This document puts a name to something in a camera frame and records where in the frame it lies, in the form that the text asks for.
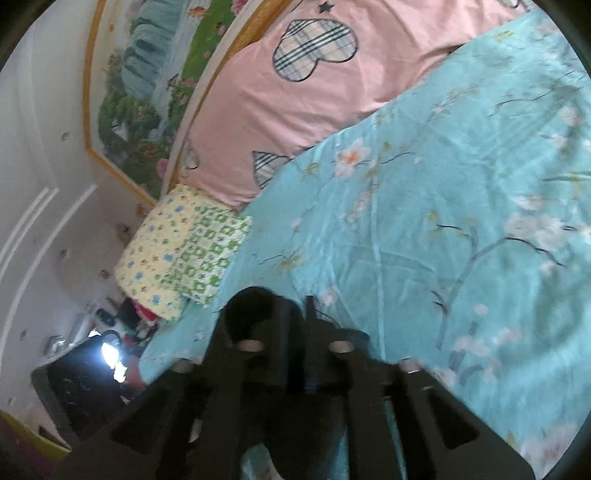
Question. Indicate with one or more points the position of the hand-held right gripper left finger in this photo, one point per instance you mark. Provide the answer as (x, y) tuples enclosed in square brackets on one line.
[(286, 350)]

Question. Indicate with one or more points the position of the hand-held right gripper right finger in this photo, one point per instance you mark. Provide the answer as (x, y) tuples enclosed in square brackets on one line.
[(318, 350)]

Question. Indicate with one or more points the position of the yellow green patterned small pillow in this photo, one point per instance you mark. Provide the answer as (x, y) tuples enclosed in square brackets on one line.
[(184, 249)]

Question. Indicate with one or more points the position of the teal floral bed sheet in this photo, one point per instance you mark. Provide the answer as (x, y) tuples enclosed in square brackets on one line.
[(415, 207)]

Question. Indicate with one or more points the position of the dark bedside table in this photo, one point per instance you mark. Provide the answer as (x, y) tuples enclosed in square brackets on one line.
[(78, 392)]

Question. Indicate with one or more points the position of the pink plaid-heart pillow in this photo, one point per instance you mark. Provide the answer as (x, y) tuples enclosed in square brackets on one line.
[(286, 115)]

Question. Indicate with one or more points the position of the purple yellow-edged furniture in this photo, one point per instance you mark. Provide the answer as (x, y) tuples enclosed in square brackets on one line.
[(23, 443)]

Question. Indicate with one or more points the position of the white panelled door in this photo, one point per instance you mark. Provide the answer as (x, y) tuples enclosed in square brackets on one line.
[(37, 207)]

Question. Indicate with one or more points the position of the landscape wall painting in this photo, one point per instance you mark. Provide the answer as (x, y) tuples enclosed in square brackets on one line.
[(138, 106)]

